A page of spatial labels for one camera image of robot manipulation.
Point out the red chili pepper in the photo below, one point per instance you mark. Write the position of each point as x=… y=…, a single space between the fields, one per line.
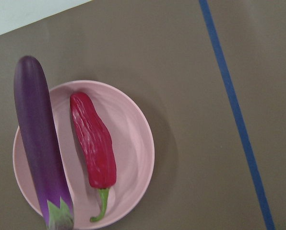
x=96 y=143

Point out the purple eggplant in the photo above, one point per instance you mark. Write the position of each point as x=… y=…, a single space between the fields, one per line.
x=37 y=127

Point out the pink plate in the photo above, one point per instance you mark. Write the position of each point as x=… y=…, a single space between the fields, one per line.
x=133 y=148

